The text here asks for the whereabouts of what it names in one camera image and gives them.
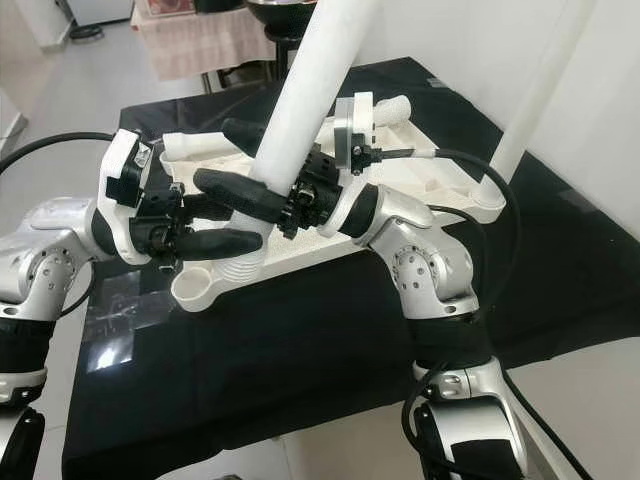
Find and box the black tablecloth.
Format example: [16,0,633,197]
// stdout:
[60,57,640,480]

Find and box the crumpled clear tape patch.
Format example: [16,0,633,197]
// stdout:
[82,270,161,373]

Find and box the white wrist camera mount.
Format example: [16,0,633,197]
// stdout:
[328,92,379,236]
[98,130,156,266]

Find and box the beige fringed cloth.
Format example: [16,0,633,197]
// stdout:
[132,8,281,83]

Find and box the white plastic table top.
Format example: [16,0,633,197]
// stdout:
[168,95,506,313]

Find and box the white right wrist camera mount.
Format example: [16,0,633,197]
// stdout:
[328,92,379,236]

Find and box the white appliance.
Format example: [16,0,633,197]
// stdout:
[57,0,136,26]

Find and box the black metal bowl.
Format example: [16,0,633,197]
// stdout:
[245,0,321,31]

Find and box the red printed box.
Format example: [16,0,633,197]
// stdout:
[135,0,196,16]

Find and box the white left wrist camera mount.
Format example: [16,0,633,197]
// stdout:
[98,130,156,266]

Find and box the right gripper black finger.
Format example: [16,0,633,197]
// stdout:
[222,118,271,159]
[193,167,291,226]

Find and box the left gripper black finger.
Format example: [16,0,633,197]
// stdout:
[172,228,266,263]
[175,193,231,223]

